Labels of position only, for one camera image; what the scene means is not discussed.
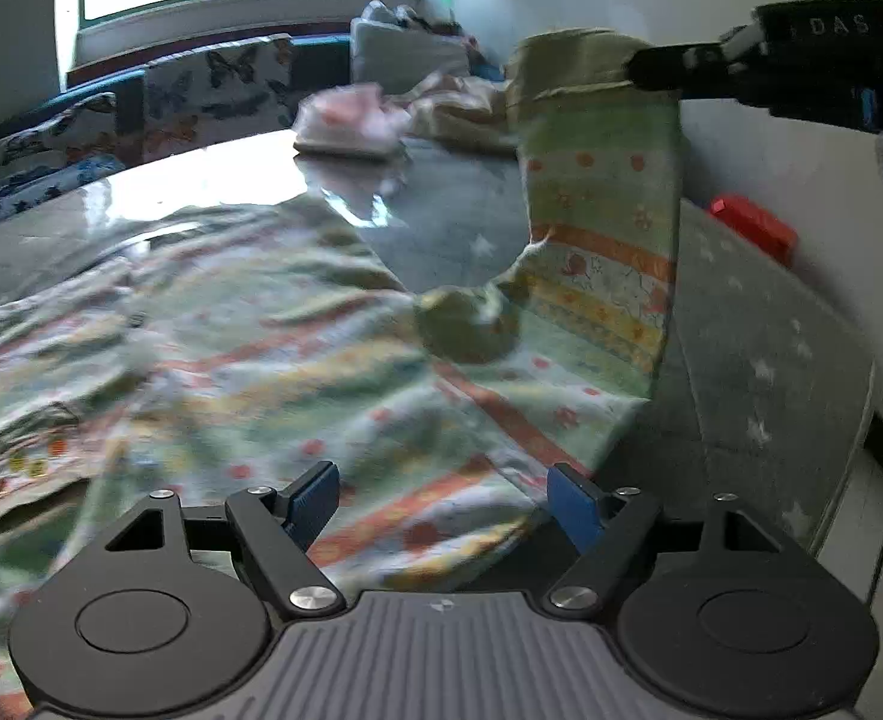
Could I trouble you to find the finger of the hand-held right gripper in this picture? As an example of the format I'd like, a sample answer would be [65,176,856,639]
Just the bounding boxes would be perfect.
[625,24,768,76]
[627,64,776,117]

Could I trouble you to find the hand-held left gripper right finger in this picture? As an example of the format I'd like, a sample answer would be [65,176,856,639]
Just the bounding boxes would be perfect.
[545,463,780,616]

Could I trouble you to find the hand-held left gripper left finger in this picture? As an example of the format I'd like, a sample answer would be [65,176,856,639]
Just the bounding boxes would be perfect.
[104,461,347,616]

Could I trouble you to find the green orange striped patterned garment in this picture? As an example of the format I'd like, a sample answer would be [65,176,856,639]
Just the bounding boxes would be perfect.
[0,28,684,720]

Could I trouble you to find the red plastic stool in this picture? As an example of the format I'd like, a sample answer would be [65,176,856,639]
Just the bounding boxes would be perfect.
[707,193,798,267]

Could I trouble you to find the cream knit garment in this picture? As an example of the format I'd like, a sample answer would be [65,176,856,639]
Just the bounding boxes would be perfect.
[400,71,521,155]

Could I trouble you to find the large grey pillow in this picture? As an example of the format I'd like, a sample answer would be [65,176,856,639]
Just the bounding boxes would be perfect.
[350,15,473,83]

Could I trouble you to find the folded pink cloth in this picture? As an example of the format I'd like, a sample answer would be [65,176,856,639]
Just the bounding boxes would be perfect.
[292,84,413,160]

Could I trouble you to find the blue sofa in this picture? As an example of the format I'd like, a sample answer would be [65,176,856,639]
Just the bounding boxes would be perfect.
[0,30,510,241]

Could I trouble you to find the tall butterfly print cushion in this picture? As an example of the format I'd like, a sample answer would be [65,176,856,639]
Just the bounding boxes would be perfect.
[143,34,296,162]

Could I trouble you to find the long butterfly print cushion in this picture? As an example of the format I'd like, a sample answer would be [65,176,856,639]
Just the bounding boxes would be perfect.
[0,94,124,226]

